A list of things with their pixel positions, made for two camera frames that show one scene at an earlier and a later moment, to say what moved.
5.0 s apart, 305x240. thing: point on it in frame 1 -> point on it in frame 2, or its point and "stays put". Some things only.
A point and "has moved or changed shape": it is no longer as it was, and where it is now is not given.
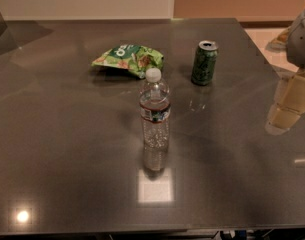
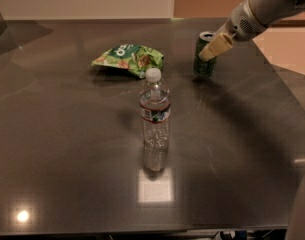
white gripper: x=301 y=42 -> x=240 y=26
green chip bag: x=136 y=58 stays put
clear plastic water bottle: x=155 y=112 stays put
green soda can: x=204 y=65 has moved or changed shape
